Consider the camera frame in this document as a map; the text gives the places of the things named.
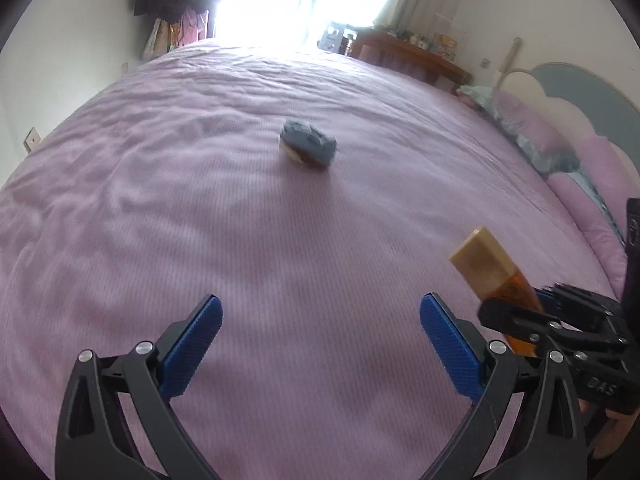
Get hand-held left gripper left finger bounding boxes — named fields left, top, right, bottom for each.
left=55, top=294, right=223, bottom=480

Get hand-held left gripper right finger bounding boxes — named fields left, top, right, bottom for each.
left=417, top=291, right=587, bottom=480

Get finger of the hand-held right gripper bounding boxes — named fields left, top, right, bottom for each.
left=477, top=297, right=630, bottom=361
left=532, top=282, right=627, bottom=333

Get golden yellow box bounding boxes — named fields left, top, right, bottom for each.
left=447, top=226, right=546, bottom=357

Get grey wrapper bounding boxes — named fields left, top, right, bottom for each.
left=277, top=118, right=339, bottom=170

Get person's right hand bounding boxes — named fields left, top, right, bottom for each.
left=591, top=406, right=637, bottom=461

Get purple pillows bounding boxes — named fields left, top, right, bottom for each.
left=547, top=135, right=632, bottom=287

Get purple dotted bed sheet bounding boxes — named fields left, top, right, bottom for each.
left=0, top=40, right=632, bottom=480

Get purple pillow with green frill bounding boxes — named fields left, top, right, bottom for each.
left=492, top=91, right=582, bottom=173

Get grey blue headboard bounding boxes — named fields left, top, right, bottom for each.
left=529, top=62, right=640, bottom=202

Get green frilled pillow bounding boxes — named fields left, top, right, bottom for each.
left=455, top=83, right=497, bottom=112

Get wooden desk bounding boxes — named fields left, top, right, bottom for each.
left=349, top=27, right=474, bottom=92

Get colourful box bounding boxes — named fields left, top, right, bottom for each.
left=432, top=32, right=459, bottom=57

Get pink hanging clothes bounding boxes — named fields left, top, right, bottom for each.
left=141, top=6, right=214, bottom=62

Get white bed post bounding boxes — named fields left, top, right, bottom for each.
left=494, top=37, right=524, bottom=94

